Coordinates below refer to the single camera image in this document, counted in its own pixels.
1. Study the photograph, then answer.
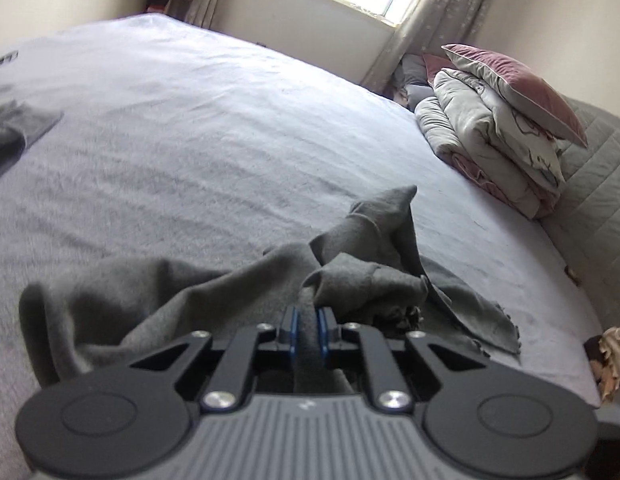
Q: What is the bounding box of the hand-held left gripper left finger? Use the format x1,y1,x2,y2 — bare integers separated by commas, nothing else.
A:
125,307,303,413

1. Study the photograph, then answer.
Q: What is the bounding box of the dark grey garment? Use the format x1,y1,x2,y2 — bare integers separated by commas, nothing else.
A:
0,127,27,183

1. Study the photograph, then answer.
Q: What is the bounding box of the stack of folded pillows blankets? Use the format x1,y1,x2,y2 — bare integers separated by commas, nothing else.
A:
415,67,565,219

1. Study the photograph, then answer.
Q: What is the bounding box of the grey cushion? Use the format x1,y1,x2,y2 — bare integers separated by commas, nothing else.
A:
394,54,443,112

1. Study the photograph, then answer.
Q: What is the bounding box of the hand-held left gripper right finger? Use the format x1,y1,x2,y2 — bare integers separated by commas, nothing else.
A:
317,307,490,413

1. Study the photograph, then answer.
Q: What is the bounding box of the brown and cream fabric item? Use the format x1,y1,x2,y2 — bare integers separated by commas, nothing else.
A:
584,326,620,403

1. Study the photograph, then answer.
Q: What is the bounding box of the pink pillow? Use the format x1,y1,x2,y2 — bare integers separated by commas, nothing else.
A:
441,43,589,148

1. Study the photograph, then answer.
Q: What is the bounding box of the folded grey garment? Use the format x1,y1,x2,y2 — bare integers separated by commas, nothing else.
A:
0,100,64,143

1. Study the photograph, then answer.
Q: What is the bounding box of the bed with light sheet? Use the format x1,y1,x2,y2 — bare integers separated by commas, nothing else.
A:
0,12,603,480

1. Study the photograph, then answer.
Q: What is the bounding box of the grey quilted headboard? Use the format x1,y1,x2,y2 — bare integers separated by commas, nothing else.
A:
540,95,620,341

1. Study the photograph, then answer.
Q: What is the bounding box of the grey frayed-edge garment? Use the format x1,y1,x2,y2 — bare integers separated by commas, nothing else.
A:
19,185,521,393

